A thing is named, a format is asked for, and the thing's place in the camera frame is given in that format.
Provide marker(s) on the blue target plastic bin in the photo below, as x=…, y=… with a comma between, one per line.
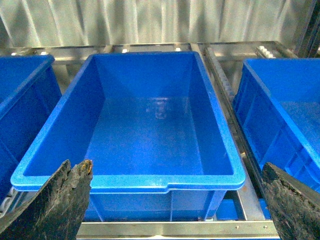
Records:
x=277, y=106

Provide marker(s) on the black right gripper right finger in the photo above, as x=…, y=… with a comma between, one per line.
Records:
x=294, y=207

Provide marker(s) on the blue source plastic bin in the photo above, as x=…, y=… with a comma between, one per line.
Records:
x=29, y=91

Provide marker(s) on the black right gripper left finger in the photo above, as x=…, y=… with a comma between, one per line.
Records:
x=56, y=211

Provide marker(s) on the metal roller rack frame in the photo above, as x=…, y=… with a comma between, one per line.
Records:
x=223, y=63

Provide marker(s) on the blue middle plastic bin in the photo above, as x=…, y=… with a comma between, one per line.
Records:
x=153, y=127

